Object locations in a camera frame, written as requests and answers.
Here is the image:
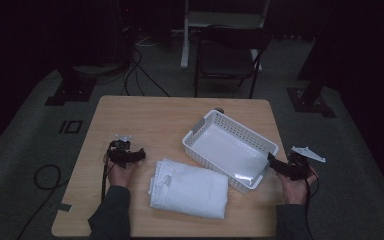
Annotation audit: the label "white plastic basket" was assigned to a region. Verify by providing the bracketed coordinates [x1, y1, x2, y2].
[181, 109, 280, 195]

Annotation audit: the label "black floor cables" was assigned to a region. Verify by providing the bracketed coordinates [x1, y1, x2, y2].
[96, 33, 172, 98]

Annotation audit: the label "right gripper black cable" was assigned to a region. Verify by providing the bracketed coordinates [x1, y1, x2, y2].
[303, 166, 322, 240]

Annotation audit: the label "black folding chair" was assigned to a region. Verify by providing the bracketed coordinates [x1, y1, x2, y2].
[193, 25, 273, 100]

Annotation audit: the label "white cloth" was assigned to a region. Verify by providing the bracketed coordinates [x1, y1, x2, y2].
[147, 157, 230, 220]

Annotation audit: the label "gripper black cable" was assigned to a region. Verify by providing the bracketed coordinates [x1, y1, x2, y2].
[303, 166, 322, 240]
[100, 149, 118, 203]

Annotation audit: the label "black stand base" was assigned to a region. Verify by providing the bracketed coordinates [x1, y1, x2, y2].
[286, 78, 337, 118]
[44, 66, 98, 107]

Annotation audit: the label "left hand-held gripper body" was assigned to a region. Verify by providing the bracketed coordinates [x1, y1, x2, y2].
[108, 133, 138, 169]

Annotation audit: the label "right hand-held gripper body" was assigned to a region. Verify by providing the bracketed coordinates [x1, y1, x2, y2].
[286, 145, 327, 182]

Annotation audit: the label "person's right hand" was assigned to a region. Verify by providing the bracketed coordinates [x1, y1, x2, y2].
[275, 165, 318, 206]

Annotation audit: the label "person's left hand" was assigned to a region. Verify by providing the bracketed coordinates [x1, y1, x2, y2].
[103, 153, 142, 189]

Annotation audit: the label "grey tape piece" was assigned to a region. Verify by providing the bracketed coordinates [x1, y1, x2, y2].
[55, 202, 74, 213]

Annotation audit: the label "black floor cable loop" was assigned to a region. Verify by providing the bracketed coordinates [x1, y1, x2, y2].
[15, 163, 70, 240]

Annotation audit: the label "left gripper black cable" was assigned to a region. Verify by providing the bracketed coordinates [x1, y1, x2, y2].
[100, 149, 118, 203]

